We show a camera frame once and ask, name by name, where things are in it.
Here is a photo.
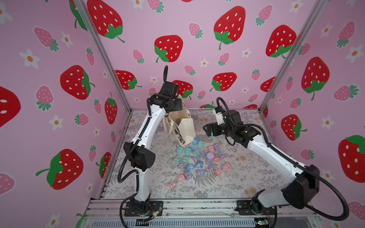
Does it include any pink hourglass front left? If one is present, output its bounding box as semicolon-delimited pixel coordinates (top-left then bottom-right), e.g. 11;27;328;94
169;174;186;191

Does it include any pink hourglass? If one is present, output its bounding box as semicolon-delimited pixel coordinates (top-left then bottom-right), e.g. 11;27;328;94
169;174;186;191
214;163;231;177

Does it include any blue hourglass centre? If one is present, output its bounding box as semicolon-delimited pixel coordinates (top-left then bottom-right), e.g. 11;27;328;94
186;164;195;172

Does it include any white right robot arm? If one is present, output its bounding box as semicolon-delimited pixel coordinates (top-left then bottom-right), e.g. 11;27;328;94
203;107;319;214

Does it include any lilac hourglass centre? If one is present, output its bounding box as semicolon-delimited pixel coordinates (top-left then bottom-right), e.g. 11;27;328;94
196;169;205;177

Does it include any silver corner frame post left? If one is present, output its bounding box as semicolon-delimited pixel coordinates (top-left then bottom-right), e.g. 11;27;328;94
75;0;132;114

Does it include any purple hourglass front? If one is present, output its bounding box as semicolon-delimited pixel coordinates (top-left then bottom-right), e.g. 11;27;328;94
184;172;193;181

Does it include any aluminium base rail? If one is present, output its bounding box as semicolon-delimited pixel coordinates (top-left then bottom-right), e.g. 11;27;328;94
77;199;324;228

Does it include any teal hourglass far right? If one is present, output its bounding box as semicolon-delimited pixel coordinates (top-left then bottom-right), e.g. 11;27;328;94
210;135;225;144

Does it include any pink hourglass right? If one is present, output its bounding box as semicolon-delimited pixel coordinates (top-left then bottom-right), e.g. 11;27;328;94
214;163;231;177

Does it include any teal hourglass near bag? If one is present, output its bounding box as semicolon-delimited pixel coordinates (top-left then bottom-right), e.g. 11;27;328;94
177;147;184;155

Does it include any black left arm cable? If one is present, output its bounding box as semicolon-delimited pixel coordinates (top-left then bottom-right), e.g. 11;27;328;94
117;65;169;228

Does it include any silver corner frame post right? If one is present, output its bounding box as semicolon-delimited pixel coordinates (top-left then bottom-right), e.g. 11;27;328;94
258;0;328;114

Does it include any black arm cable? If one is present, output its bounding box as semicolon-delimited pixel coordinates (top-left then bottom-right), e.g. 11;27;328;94
117;65;169;228
216;96;350;221

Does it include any blue hourglass near bag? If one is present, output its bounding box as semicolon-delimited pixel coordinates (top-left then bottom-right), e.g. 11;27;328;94
193;137;200;145

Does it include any cream canvas tote bag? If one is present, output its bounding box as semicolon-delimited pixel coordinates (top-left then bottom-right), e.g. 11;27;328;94
163;95;196;147

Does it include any silver corner frame post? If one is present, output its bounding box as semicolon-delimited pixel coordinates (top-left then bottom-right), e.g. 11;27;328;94
75;0;132;114
258;0;328;114

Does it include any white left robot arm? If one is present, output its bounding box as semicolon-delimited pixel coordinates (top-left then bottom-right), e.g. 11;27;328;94
124;82;183;202

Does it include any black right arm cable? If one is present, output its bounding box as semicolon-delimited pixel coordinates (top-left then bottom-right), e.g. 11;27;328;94
216;96;350;221

